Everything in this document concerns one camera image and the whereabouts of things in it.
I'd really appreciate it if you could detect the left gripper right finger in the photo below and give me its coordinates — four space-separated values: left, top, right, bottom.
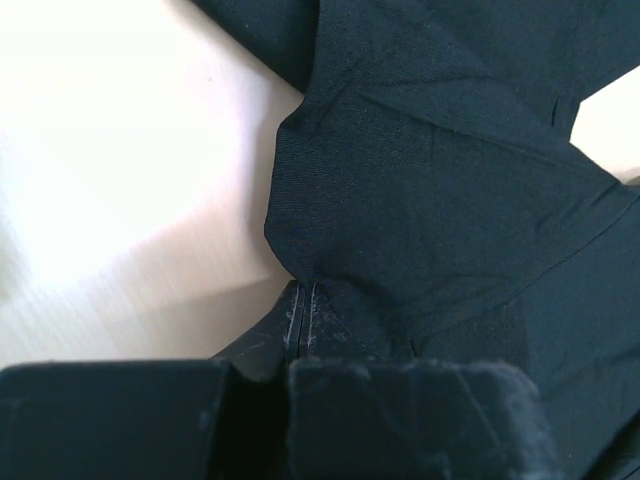
287 287 560 479

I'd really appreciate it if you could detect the black long sleeve shirt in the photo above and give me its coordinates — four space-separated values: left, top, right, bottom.
199 1 639 479

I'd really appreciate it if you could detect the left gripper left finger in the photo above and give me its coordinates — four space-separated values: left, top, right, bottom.
1 283 303 479

